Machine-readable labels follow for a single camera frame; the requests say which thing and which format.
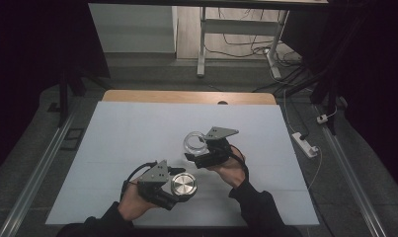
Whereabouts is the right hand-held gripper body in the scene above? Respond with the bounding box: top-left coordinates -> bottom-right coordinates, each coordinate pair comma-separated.
194,125 -> 240,170

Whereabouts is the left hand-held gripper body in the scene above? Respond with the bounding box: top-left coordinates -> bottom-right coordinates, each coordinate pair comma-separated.
135,159 -> 175,206

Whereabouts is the clear glass jar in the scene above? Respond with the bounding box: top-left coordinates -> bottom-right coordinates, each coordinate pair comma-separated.
182,130 -> 209,158

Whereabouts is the round silver metal lid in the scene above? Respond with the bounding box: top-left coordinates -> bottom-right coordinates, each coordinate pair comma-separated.
170,172 -> 199,198

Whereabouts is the person's right hand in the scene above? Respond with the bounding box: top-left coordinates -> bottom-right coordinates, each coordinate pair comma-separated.
206,145 -> 248,190

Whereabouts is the person's left hand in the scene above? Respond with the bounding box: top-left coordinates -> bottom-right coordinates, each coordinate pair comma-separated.
117,180 -> 159,222

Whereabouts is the white board sheet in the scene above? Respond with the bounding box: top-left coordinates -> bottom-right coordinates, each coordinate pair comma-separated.
45,101 -> 320,229

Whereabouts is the white power strip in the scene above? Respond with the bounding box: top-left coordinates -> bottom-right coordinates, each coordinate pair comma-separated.
291,131 -> 320,159

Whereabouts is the black floor plate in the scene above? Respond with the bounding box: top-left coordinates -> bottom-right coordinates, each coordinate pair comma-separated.
61,127 -> 86,152

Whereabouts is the black metal stand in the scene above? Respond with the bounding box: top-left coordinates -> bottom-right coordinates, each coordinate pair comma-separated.
57,70 -> 71,128

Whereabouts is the black curtain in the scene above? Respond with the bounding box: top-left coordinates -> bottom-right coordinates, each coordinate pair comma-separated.
0,0 -> 112,182
281,0 -> 398,198

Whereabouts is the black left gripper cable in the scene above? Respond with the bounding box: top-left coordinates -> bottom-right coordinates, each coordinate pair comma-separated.
119,160 -> 159,201

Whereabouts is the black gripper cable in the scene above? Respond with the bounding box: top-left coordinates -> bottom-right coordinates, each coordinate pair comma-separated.
119,160 -> 159,201
228,143 -> 251,186

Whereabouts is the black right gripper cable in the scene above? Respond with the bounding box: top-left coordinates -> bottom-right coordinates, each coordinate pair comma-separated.
228,143 -> 251,186

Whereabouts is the thin white cable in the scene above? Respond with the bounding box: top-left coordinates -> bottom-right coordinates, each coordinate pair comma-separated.
282,88 -> 299,134

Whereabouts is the tangle of floor cables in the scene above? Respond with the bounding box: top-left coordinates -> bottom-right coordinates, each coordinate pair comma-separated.
204,8 -> 311,95

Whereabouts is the thin beige cable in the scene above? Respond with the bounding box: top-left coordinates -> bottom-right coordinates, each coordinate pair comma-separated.
307,145 -> 323,192

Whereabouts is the aluminium floor rail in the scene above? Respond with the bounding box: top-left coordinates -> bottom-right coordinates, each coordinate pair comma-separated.
313,104 -> 388,237
0,110 -> 78,237

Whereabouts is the white desk frame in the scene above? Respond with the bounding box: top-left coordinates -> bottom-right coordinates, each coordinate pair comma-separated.
196,6 -> 290,80

